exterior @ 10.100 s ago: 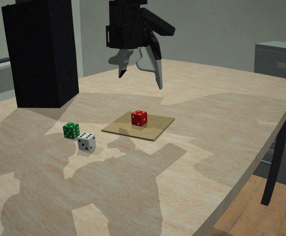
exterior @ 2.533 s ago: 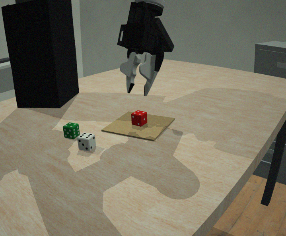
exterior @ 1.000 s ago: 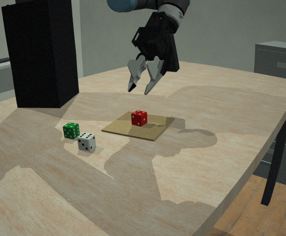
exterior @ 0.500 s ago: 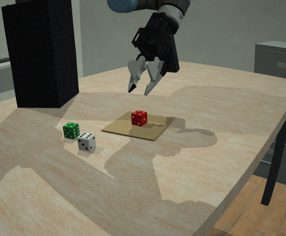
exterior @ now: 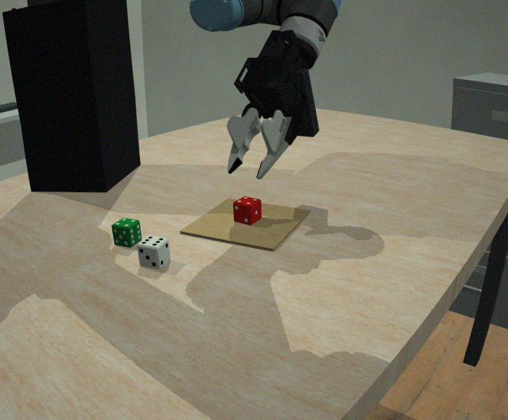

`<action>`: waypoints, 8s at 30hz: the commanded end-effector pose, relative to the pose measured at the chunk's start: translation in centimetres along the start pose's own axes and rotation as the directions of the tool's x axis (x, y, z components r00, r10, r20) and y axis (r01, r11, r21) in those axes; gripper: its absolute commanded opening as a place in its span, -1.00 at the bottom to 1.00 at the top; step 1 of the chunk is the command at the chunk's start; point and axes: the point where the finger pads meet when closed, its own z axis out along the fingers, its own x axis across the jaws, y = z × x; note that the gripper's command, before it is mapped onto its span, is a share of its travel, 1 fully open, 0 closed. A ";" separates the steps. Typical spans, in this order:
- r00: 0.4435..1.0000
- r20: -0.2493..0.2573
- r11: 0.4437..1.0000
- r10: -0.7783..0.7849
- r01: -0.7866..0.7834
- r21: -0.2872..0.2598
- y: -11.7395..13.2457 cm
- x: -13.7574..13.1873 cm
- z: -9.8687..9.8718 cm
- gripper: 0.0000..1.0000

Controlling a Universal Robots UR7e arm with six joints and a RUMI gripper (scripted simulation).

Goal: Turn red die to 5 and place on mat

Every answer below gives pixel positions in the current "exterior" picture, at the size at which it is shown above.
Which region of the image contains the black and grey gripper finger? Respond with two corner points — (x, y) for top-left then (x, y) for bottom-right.
(256, 102), (307, 179)
(227, 103), (262, 174)

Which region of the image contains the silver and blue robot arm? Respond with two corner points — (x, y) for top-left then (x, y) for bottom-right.
(190, 0), (341, 137)

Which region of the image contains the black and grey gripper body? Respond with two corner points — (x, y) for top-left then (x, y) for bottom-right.
(234, 30), (317, 119)

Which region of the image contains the tan flat mat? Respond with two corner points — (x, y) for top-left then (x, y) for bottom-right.
(180, 198), (311, 252)

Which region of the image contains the white die with black pips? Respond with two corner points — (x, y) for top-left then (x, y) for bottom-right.
(137, 235), (170, 269)

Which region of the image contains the green die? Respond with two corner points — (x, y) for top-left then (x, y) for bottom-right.
(112, 218), (142, 247)

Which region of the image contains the red die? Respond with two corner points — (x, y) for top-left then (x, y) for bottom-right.
(233, 197), (261, 225)

